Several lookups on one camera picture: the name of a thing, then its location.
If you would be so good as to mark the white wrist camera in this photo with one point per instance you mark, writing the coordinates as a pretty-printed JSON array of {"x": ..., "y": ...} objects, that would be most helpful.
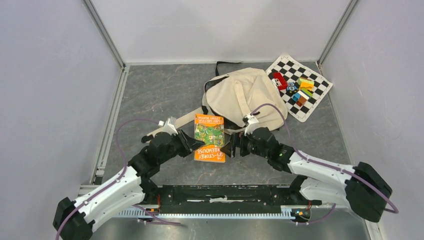
[
  {"x": 251, "y": 124},
  {"x": 168, "y": 126}
]

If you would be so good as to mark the red toy block house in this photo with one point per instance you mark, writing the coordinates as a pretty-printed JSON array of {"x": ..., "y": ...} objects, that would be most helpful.
[{"x": 280, "y": 81}]

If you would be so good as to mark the blue orange toy block stack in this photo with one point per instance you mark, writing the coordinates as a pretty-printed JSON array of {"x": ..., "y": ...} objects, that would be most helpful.
[{"x": 300, "y": 98}]

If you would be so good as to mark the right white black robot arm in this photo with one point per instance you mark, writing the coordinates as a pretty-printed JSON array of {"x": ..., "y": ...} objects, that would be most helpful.
[{"x": 337, "y": 175}]

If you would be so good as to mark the white slotted cable duct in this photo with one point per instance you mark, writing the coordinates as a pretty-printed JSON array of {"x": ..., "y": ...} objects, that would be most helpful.
[{"x": 284, "y": 214}]

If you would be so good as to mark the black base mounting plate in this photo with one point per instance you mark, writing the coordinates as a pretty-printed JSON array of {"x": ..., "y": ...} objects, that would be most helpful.
[{"x": 225, "y": 199}]

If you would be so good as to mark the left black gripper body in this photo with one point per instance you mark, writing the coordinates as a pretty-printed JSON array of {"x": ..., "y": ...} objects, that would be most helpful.
[{"x": 176, "y": 148}]

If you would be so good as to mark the cream canvas backpack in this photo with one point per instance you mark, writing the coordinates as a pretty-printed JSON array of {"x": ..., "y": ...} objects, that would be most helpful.
[{"x": 235, "y": 94}]

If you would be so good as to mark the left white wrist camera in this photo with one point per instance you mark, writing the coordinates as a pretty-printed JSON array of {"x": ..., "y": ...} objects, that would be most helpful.
[{"x": 168, "y": 126}]

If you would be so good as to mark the orange cover book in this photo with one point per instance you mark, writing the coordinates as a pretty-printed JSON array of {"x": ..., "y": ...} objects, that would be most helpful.
[{"x": 210, "y": 130}]

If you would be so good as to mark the green orange toy block stack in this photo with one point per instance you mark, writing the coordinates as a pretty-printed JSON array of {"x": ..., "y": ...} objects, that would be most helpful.
[{"x": 305, "y": 85}]

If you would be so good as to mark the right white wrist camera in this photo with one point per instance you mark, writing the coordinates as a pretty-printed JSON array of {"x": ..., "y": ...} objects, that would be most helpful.
[{"x": 251, "y": 124}]

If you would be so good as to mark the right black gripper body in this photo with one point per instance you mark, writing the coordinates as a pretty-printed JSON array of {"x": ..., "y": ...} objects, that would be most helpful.
[{"x": 247, "y": 145}]

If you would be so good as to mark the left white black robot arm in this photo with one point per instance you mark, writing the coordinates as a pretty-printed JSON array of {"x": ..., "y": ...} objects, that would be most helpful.
[{"x": 78, "y": 219}]

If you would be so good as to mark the black white checkerboard mat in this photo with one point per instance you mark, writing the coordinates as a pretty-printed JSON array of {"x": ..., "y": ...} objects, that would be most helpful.
[{"x": 292, "y": 70}]

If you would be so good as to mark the blue owl toy figure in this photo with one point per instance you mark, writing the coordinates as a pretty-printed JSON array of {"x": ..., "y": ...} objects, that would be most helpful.
[{"x": 291, "y": 88}]

